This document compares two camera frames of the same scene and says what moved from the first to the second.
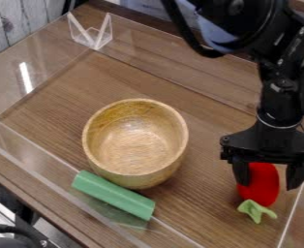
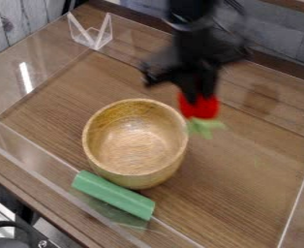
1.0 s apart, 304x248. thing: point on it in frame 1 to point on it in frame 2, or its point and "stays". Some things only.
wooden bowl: (136, 141) stays
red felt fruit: (262, 191) to (201, 113)
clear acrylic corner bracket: (90, 37) stays
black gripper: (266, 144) to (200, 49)
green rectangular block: (113, 195) stays
